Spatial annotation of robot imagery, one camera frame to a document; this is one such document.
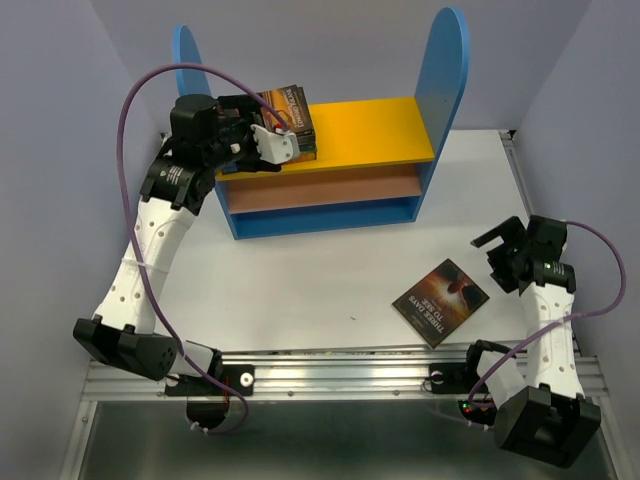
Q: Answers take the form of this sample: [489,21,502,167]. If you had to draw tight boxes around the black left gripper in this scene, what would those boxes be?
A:
[203,93,267,171]

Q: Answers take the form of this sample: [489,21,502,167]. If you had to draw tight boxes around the Edward Tulane book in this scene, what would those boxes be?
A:
[259,84,315,137]

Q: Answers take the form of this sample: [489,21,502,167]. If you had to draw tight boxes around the A Tale of Two Cities book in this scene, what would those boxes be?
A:
[296,135,316,149]

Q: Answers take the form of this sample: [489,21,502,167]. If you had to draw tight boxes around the Animal Farm book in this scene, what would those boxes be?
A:
[298,143,317,157]

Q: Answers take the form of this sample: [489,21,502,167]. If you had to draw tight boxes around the Three Days to See book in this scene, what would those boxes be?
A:
[392,259,489,349]

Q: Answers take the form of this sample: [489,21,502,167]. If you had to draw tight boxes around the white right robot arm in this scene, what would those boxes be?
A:
[460,215,601,468]

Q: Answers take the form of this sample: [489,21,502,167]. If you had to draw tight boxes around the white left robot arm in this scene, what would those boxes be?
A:
[73,94,260,394]

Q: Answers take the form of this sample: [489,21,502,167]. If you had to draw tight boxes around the blue and yellow bookshelf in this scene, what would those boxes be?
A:
[172,6,471,241]

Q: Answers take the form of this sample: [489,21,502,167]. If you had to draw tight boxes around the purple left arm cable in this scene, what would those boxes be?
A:
[119,64,291,435]

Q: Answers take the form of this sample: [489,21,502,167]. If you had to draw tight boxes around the aluminium mounting rail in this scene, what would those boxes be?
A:
[81,344,609,402]

